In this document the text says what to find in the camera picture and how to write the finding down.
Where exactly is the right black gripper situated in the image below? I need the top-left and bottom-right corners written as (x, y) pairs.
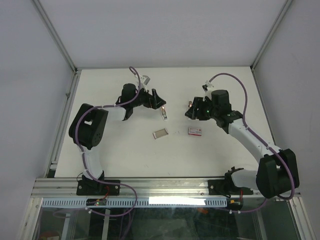
top-left (184, 96), bottom-right (219, 121)

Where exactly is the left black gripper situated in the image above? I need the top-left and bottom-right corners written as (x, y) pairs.
top-left (130, 85), bottom-right (166, 110)

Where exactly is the pink mini stapler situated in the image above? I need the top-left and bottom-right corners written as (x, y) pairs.
top-left (160, 105), bottom-right (168, 121)

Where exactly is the red white staple box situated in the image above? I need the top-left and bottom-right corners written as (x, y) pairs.
top-left (188, 127), bottom-right (202, 136)

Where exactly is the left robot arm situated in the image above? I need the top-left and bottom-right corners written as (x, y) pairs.
top-left (68, 83), bottom-right (167, 197)

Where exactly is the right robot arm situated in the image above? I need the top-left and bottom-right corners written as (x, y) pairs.
top-left (185, 90), bottom-right (300, 199)

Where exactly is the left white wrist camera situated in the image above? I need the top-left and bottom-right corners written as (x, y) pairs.
top-left (135, 74), bottom-right (151, 92)

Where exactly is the aluminium mounting rail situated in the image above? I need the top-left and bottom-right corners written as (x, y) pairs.
top-left (31, 176), bottom-right (301, 201)

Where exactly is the white slotted cable duct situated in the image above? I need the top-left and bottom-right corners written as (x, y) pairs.
top-left (41, 197), bottom-right (229, 208)

